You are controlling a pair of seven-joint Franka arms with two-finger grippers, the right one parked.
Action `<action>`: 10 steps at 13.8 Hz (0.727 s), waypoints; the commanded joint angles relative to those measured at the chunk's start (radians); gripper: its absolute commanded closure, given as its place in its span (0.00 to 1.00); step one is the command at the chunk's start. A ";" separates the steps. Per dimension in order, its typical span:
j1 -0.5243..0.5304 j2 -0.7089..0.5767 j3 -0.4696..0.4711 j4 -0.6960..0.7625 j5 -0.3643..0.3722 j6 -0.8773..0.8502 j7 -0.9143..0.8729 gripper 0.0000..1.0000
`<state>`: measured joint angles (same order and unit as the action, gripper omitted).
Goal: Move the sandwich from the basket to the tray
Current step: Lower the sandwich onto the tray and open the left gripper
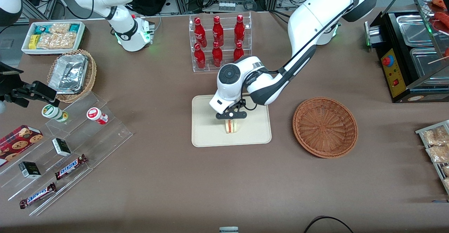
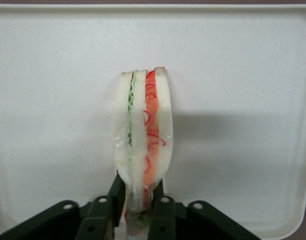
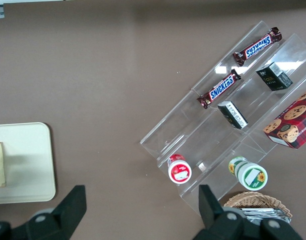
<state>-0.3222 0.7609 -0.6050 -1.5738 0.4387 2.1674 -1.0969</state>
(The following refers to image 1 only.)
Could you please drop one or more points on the tray of wrapped pastries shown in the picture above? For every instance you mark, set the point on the tray of wrapped pastries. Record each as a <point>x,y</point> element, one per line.
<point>438,170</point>

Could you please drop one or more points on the clear acrylic bottle rack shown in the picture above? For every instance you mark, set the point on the clear acrylic bottle rack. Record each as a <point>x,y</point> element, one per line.
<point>221,64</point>

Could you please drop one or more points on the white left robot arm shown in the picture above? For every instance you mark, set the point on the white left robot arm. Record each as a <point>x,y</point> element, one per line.
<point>315,19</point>

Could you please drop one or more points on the cream rectangular plastic tray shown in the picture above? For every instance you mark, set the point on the cream rectangular plastic tray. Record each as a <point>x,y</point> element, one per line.
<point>210,134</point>

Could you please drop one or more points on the yellow snack pack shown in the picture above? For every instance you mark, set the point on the yellow snack pack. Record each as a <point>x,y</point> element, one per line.
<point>33,41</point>

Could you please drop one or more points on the steel warmer pan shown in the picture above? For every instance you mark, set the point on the steel warmer pan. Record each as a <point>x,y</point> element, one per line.
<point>412,29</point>
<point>424,64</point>

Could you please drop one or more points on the stacked aluminium foil trays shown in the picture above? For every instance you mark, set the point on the stacked aluminium foil trays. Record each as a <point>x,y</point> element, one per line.
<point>68,73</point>

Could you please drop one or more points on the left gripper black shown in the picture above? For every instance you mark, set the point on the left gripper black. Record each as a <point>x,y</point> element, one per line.
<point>242,101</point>

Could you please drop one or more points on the triangle sandwich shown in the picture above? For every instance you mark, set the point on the triangle sandwich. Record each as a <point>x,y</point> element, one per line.
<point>231,126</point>

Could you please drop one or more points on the small black carton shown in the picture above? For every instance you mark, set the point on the small black carton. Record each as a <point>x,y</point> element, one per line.
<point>61,147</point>
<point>29,170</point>

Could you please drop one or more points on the green label yogurt cup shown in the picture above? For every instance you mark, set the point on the green label yogurt cup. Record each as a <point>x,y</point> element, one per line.
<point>54,113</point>

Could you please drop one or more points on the round brown wicker basket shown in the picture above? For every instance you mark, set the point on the round brown wicker basket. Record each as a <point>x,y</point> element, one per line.
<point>324,127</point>

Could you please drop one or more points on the teal snack pack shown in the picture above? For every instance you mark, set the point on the teal snack pack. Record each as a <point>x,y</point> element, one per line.
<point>74,27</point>
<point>41,29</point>

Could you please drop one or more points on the clear bag of crackers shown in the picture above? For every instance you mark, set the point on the clear bag of crackers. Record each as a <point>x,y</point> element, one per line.
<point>447,183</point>
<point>438,154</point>
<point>435,136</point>
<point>446,170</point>

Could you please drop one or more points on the small grey white device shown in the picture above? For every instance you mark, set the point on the small grey white device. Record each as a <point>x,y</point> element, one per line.
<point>228,230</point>

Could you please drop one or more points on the red cookie box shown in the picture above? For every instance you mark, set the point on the red cookie box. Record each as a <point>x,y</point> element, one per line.
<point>17,141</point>

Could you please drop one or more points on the red label yogurt cup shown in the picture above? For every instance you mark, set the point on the red label yogurt cup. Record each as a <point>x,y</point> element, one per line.
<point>97,115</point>

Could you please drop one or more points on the large rice cracker bag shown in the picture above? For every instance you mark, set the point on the large rice cracker bag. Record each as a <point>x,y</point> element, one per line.
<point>56,40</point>

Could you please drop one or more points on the white snack bin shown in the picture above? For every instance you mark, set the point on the white snack bin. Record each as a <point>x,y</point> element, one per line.
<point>79,36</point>

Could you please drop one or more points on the red cola bottle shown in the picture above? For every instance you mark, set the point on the red cola bottle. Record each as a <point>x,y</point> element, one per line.
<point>218,32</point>
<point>200,33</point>
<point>238,51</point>
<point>199,56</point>
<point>217,54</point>
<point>239,30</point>

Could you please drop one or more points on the snickers chocolate bar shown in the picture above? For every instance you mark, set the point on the snickers chocolate bar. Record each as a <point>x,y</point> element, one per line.
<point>38,195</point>
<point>71,166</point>

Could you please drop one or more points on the black food warmer yellow panel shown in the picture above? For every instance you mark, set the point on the black food warmer yellow panel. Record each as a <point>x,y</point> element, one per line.
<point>396,75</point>

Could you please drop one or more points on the clear acrylic stepped display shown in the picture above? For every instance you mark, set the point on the clear acrylic stepped display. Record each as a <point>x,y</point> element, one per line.
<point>105,138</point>

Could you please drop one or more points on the light wicker basket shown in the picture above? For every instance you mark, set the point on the light wicker basket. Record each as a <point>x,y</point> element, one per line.
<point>90,75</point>

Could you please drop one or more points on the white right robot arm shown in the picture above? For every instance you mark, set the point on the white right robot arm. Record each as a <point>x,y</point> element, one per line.
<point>122,26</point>

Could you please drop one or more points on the small rice cracker bag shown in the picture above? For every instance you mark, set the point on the small rice cracker bag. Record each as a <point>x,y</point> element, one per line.
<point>59,27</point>

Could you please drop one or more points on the white power strip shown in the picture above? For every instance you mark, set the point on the white power strip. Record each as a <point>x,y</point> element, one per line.
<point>226,6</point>

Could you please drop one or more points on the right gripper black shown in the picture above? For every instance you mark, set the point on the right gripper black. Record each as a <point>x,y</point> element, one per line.
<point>11,85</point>

